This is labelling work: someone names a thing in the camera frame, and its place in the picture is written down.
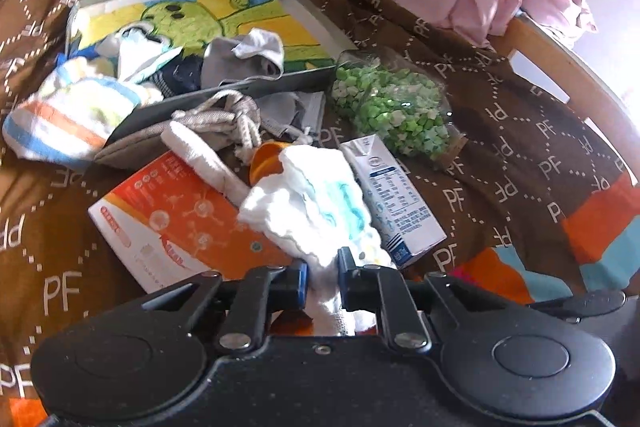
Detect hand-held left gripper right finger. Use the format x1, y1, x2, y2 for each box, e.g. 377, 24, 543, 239
337, 247, 506, 354

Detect beige drawstring bag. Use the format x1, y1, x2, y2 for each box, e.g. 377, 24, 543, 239
95, 89, 263, 170

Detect orange and white carton box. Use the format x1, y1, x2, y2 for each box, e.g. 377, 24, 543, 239
87, 152, 296, 295

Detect navy sock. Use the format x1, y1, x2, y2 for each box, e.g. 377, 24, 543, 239
150, 59, 206, 98

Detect grey tray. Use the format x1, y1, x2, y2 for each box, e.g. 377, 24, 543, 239
65, 0, 358, 148

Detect striped white orange blue sock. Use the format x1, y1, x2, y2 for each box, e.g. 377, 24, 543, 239
2, 57, 163, 165

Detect white sock blue stripes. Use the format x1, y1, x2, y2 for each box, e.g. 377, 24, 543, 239
97, 27, 183, 82

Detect white printed gauze cloth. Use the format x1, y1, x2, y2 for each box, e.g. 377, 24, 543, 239
236, 144, 393, 338

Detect wooden bed rail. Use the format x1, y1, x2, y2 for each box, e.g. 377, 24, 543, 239
495, 14, 640, 180

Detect orange plastic cup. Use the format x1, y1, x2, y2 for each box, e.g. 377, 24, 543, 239
250, 142, 292, 186

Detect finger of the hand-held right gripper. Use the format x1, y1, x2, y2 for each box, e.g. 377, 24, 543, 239
531, 289, 630, 322

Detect green frog drawing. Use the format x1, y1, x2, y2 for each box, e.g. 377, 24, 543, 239
75, 0, 337, 78

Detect brown printed blanket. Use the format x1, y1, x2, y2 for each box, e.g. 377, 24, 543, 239
0, 0, 640, 427

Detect light grey sock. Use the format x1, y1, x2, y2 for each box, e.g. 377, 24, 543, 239
202, 28, 286, 90

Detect white blue milk carton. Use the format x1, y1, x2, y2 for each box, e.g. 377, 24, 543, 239
340, 133, 448, 270

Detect grey face mask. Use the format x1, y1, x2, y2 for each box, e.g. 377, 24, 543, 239
260, 92, 327, 144

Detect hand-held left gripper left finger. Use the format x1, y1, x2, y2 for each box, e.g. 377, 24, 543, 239
135, 261, 308, 354

